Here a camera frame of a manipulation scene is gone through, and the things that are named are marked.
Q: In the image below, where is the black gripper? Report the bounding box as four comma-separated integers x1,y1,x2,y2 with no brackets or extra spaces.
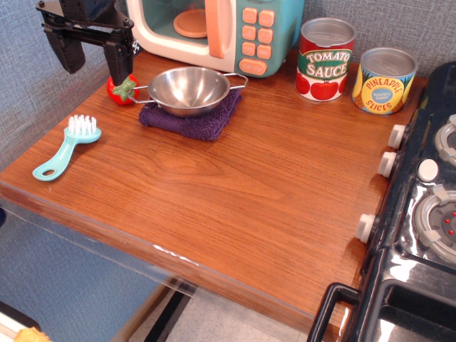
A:
36,0,134,86

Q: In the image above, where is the silver metal bowl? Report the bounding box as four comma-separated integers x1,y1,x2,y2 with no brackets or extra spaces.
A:
128,66,249,118

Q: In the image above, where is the red toy tomato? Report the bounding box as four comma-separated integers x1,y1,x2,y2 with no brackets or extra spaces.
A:
106,74,140,105

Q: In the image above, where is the teal dish brush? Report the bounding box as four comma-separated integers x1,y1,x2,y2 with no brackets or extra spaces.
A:
32,115,102,182

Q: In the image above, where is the orange microwave plate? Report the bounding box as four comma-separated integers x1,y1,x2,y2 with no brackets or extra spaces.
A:
173,9,207,38

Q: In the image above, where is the purple cloth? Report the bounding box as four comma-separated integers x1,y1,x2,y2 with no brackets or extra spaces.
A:
139,89,242,142

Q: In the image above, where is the toy microwave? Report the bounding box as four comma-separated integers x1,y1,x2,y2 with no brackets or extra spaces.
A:
127,0,304,78

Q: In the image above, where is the tomato sauce can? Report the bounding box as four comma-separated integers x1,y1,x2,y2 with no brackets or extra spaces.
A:
295,17,356,102

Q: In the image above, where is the pineapple slices can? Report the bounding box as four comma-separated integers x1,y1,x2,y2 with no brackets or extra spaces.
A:
352,47,418,115

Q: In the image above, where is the white stove knob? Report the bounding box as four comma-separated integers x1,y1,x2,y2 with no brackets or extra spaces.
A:
355,214,375,244
378,152,397,178
388,125,406,150

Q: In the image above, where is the white round stove button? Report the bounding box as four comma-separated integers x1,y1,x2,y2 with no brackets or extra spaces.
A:
417,159,439,182

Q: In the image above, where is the grey stove burner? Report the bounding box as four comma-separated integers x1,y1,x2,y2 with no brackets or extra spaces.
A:
435,114,456,167
413,185,455,264

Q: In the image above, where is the black toy stove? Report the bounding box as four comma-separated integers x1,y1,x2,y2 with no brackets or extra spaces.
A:
337,62,455,341

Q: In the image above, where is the black oven door handle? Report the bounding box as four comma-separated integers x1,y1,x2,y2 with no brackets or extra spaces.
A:
307,282,361,342

